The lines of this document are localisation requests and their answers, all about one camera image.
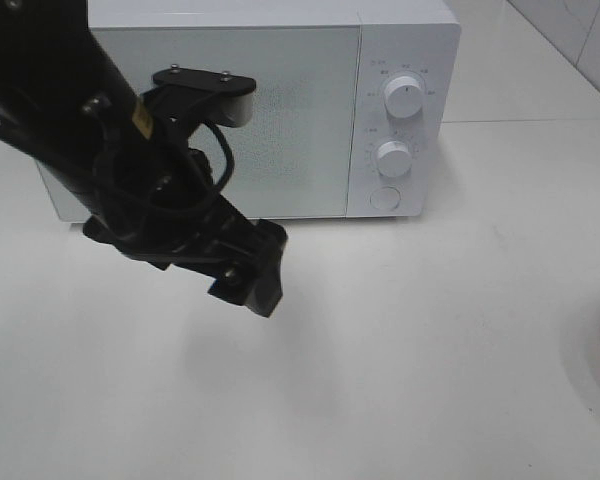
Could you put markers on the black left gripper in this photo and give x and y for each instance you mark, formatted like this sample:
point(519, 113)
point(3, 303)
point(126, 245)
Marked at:
point(158, 200)

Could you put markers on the white microwave door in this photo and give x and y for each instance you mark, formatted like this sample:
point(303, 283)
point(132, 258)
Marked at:
point(293, 156)

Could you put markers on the white round door button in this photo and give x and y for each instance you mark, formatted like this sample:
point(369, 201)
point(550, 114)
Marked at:
point(385, 198)

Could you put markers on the white timer knob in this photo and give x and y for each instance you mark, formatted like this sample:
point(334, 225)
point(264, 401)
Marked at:
point(393, 159)

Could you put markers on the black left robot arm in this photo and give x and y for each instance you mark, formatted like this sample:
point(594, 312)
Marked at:
point(54, 79)

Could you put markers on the white microwave oven body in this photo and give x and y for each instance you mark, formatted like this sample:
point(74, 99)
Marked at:
point(421, 37)

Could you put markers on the white upper power knob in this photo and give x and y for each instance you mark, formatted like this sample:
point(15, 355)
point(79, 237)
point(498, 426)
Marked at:
point(403, 95)

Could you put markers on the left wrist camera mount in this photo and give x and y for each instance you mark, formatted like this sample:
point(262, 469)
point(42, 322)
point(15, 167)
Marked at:
point(192, 96)

